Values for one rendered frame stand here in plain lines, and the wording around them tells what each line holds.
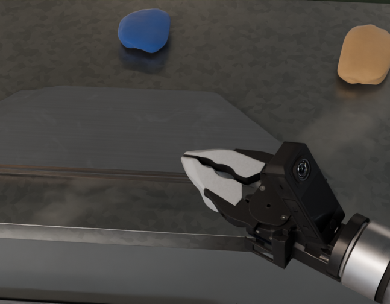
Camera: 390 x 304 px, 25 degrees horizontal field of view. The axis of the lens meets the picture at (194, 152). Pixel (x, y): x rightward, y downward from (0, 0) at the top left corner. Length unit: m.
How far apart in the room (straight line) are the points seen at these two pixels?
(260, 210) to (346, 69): 0.76
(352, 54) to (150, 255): 0.54
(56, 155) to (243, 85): 0.38
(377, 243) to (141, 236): 0.61
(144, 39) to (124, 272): 0.45
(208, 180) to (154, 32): 0.79
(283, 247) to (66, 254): 0.63
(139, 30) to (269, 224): 0.85
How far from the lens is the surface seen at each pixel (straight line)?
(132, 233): 1.42
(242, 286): 1.53
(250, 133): 1.51
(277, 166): 0.85
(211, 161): 0.96
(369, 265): 0.89
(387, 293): 0.90
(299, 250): 0.96
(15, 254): 1.52
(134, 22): 1.72
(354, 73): 1.63
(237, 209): 0.92
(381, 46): 1.69
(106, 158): 1.48
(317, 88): 1.64
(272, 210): 0.92
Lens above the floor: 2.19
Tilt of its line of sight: 49 degrees down
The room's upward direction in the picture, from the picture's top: straight up
